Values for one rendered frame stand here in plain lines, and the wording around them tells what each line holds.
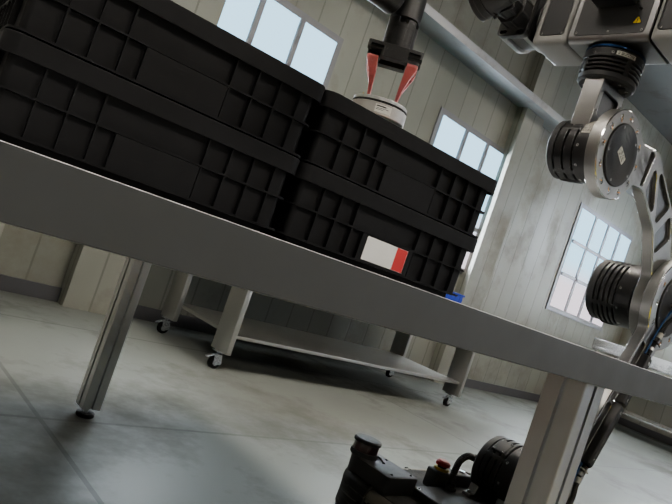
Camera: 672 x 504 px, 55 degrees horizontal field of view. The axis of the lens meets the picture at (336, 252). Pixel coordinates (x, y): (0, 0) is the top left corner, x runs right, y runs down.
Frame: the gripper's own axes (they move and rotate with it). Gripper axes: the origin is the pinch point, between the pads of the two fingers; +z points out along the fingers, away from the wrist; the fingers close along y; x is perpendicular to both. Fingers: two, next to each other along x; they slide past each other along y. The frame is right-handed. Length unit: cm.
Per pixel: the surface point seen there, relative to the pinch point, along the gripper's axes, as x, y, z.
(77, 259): 227, -141, 70
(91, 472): 44, -45, 99
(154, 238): -80, -8, 32
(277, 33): 284, -84, -95
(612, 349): 610, 304, 40
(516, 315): 536, 173, 33
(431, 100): 390, 25, -110
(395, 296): -65, 8, 32
